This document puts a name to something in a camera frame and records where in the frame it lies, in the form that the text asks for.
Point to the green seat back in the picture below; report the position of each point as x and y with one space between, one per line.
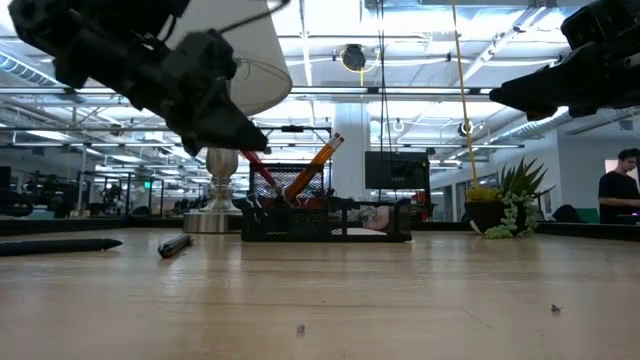
589 216

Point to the red pen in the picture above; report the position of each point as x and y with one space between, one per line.
262 172

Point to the black mesh desk organizer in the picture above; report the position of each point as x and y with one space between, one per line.
280 227

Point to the black chair back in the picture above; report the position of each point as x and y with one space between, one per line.
567 215

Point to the potted green succulent plant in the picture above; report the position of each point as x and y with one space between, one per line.
487 215

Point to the black metal rack frame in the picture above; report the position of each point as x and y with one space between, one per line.
300 128

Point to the white shade silver table lamp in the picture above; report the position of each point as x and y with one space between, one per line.
265 65

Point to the round ceiling fixture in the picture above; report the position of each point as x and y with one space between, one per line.
397 125
465 129

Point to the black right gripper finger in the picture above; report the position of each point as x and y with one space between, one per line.
541 115
550 90

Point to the person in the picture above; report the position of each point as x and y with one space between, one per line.
615 192

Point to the black monitor screen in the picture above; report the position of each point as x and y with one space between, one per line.
397 172

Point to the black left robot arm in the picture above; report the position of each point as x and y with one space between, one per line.
75 45

